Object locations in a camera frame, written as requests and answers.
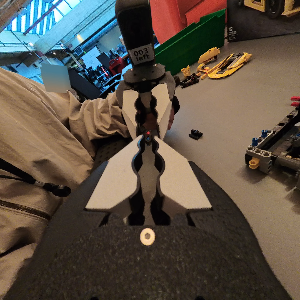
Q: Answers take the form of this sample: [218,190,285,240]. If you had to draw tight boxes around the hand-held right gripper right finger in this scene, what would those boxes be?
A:
[152,135,213,223]

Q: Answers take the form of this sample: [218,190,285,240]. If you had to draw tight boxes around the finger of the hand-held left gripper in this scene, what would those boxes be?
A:
[121,90,141,140]
[151,83,175,141]

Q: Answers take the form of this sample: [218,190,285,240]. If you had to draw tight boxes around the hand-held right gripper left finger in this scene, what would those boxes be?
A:
[85,135,144,225]

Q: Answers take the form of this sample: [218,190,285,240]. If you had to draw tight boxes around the black brick car chassis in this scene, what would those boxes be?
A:
[245,96,300,175]

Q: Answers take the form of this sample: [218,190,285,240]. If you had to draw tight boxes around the person's left forearm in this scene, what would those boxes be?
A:
[53,92,132,160]

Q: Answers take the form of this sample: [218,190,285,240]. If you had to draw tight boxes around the grey desk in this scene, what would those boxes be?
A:
[92,35,300,300]

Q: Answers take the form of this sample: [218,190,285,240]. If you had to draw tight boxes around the person's left hand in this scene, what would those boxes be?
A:
[167,108,176,131]

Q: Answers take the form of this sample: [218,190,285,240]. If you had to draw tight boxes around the red Lego storage case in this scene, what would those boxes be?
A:
[150,0,227,31]

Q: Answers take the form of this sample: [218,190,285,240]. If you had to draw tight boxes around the black red brick piece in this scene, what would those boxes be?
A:
[180,73,201,89]

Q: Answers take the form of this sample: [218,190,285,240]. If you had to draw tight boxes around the black perforated chair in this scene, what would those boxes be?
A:
[94,138,135,169]

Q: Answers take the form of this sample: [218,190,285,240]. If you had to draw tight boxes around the green plastic bin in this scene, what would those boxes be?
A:
[153,8,226,71]

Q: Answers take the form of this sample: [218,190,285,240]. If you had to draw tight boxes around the short yellow brick fender assembly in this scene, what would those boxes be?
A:
[198,47,221,64]

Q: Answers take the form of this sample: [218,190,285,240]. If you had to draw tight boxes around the long yellow brick door assembly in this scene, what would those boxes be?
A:
[196,53,253,79]

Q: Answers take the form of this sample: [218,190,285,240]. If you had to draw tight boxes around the person's beige jacket torso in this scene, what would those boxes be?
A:
[0,67,99,293]

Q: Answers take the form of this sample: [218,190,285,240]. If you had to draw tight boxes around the dark toy car box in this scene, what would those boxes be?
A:
[226,0,300,43]

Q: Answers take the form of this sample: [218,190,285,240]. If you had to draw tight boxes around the black lanyard strap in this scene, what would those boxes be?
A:
[0,158,71,197]

